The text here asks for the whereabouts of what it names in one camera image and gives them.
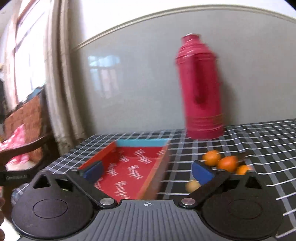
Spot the orange tangerine small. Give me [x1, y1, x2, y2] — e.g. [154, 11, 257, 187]
[236, 165, 252, 175]

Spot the tan round longan fruit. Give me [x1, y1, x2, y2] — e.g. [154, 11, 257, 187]
[185, 180, 201, 193]

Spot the colourful cardboard box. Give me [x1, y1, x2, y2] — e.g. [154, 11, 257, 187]
[79, 138, 171, 201]

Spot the black white checked tablecloth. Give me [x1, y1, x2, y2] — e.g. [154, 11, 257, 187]
[11, 120, 295, 240]

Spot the pink plastic bag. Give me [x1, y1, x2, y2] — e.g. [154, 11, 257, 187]
[1, 125, 29, 165]

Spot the dark wooden chair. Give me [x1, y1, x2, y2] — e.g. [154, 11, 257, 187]
[0, 84, 60, 223]

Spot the red thermos flask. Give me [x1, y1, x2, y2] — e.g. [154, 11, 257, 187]
[176, 34, 224, 140]

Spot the beige curtain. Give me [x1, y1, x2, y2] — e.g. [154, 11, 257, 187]
[45, 1, 86, 156]

